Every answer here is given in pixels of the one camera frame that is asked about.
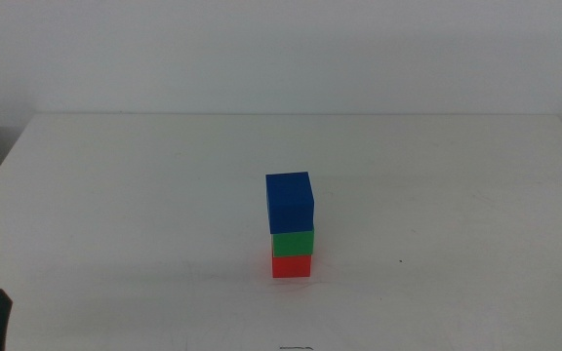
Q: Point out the red cube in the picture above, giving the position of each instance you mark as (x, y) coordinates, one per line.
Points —
(291, 267)

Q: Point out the green cube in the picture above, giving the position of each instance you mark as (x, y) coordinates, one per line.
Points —
(293, 244)

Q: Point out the blue cube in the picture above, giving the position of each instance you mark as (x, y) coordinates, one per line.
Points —
(290, 202)

